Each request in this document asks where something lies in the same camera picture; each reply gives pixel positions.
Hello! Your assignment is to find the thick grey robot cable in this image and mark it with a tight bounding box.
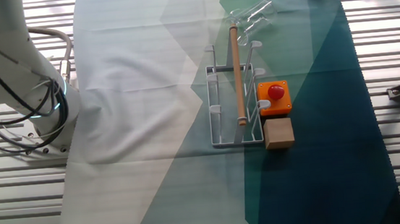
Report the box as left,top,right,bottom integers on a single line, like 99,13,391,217
27,23,77,87

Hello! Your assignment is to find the white cup rack wooden handle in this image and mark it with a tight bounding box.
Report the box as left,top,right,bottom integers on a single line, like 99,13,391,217
200,20,276,149

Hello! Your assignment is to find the orange box red push button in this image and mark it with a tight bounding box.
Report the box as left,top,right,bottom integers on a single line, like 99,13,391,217
255,79,294,118

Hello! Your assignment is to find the clear glass cup with handle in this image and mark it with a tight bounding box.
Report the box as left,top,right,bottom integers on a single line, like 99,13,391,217
224,0,281,48

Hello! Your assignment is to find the black looped cable bundle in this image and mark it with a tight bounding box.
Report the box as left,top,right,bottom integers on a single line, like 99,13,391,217
0,7,73,156

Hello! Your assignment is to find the plain wooden block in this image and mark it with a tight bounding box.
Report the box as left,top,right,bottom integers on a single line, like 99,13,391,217
262,116,297,151

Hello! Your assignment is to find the blue green white tablecloth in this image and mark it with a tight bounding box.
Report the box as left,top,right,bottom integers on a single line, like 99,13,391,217
36,0,400,224

